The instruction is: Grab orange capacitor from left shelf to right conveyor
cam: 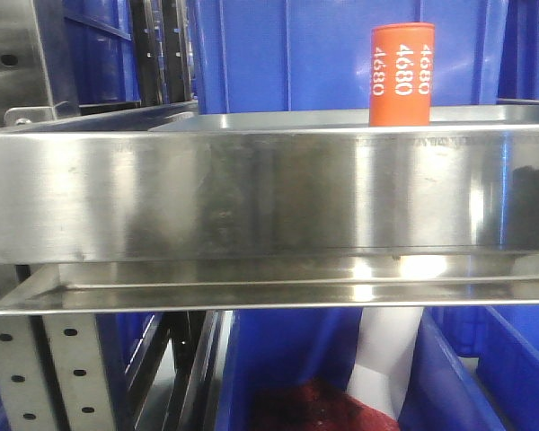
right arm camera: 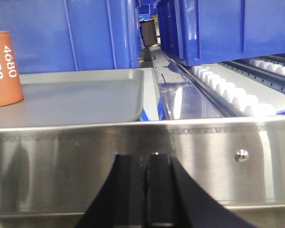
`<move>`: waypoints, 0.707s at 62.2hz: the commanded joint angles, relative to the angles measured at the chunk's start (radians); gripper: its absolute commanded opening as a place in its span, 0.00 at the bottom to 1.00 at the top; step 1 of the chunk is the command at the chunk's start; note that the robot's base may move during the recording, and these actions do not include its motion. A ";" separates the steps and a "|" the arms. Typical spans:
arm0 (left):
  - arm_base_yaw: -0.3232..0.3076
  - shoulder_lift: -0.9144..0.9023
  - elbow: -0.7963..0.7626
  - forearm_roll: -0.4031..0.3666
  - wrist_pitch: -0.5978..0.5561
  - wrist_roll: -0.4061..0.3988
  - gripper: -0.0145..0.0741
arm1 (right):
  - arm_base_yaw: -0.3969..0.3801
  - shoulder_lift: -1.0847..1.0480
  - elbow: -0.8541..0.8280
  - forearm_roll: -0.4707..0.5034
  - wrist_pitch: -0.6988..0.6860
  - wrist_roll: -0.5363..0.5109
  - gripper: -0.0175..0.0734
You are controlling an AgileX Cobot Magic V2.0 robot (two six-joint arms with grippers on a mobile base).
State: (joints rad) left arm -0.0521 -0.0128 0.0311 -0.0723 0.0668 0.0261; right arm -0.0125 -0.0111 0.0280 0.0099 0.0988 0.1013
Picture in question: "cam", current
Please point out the orange cylindrical capacitor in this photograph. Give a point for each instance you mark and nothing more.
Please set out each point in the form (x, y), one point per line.
(402, 68)

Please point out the stainless steel shelf tray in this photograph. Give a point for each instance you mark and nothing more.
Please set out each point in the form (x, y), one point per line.
(163, 209)

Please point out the perforated metal shelf upright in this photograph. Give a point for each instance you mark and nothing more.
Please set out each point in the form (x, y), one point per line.
(63, 372)

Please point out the blue plastic bin lower centre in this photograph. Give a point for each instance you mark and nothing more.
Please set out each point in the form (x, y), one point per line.
(282, 348)

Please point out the blue plastic bin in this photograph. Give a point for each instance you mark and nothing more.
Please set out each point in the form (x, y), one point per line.
(315, 55)
(282, 348)
(505, 341)
(99, 34)

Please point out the blue plastic bin upper centre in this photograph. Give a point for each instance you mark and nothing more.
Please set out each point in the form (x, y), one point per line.
(315, 55)

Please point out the white paper sheet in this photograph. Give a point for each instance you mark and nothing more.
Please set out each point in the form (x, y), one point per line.
(381, 374)

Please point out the dark red cloth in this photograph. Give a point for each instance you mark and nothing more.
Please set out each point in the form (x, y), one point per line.
(314, 405)

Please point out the blue plastic bin upper left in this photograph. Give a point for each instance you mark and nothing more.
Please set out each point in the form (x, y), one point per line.
(99, 34)

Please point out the blue plastic bin lower right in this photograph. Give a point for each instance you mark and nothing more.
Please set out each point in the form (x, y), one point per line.
(505, 341)

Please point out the black shelf rail frame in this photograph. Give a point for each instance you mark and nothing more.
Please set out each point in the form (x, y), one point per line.
(160, 33)

